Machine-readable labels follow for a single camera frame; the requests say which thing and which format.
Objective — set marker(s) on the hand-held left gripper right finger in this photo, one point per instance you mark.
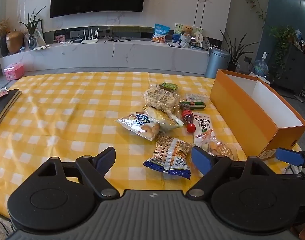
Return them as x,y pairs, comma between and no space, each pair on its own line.
201,160

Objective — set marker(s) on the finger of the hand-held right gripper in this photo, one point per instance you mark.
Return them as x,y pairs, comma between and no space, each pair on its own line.
290,156

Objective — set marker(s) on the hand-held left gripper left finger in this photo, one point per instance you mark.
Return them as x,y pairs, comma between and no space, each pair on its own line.
108,158

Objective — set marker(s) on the clear orange snack packet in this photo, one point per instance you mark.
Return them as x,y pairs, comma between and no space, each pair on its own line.
220,148

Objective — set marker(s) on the blue nut packet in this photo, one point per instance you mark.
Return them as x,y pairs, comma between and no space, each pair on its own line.
170,155

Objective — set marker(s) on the white spicy strip packet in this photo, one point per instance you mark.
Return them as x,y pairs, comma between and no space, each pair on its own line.
202,127

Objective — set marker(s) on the small cola bottle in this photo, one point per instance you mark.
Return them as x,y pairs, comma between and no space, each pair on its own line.
188,118

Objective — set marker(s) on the silver blue chips packet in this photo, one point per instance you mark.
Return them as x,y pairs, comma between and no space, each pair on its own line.
137,125

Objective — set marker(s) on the yellow label snack packet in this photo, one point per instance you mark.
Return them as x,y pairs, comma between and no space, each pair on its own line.
165,120

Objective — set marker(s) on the green sausage packet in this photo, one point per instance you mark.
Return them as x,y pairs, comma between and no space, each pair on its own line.
198,105

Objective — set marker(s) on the clear candy packet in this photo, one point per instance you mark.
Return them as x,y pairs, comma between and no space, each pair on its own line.
196,97

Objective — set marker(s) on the orange cardboard box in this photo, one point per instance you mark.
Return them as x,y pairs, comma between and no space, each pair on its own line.
240,110

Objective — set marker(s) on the clear peanut packet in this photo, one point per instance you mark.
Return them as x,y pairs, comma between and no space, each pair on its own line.
160,98

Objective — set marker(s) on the green raisin packet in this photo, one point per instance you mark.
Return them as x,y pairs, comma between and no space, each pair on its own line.
169,86

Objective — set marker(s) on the yellow checked tablecloth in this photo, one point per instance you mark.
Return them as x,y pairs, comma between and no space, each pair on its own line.
67,120

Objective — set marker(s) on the small pink white stool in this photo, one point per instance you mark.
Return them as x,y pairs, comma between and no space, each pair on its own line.
265,79

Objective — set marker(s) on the dark grey cabinet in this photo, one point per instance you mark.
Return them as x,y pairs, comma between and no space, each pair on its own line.
295,70

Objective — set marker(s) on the blue water jug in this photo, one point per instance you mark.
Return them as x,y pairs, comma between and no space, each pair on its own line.
261,67

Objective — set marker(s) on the grey metal trash can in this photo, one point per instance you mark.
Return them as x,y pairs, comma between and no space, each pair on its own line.
216,63

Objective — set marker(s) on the white marble television console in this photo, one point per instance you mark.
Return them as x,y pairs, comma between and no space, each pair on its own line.
117,55

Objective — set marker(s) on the potted long-leaf plant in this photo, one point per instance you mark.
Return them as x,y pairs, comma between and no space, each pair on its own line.
233,55

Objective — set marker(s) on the leafy green plant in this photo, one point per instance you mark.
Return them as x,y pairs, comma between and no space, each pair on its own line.
285,42

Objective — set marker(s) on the white router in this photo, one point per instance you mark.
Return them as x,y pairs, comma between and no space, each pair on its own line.
90,41

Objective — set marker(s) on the black set-top box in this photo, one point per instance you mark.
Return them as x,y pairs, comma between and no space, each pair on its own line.
78,40

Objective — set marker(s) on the blue box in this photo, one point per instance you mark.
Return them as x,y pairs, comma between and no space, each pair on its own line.
176,40

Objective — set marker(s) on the white round fan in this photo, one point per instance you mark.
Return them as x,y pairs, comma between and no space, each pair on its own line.
198,37

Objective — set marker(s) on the red small packet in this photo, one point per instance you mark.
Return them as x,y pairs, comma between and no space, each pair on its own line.
2,92

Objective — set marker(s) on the pink storage box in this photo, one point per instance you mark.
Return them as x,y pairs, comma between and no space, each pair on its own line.
14,72

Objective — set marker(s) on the white paper sheets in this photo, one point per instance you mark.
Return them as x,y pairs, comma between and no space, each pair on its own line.
41,47

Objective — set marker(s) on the brown teddy bear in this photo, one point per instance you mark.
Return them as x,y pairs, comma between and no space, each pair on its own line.
187,30

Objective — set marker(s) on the snack packets on counter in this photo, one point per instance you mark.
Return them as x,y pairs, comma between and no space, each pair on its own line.
177,28

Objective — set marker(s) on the large blue snack bag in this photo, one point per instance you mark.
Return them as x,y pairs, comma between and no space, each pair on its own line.
160,31

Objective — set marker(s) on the green plant in glass vase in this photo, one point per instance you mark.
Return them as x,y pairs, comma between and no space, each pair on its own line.
32,42

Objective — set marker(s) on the bronze round vase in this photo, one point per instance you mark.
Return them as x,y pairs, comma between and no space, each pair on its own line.
14,42

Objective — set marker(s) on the hanging green vine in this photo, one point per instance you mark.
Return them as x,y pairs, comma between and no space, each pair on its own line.
252,0

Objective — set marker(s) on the yellow dried flowers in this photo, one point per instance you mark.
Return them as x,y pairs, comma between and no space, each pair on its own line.
2,26

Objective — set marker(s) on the pink photo frame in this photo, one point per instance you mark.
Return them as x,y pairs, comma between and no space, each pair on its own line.
60,38

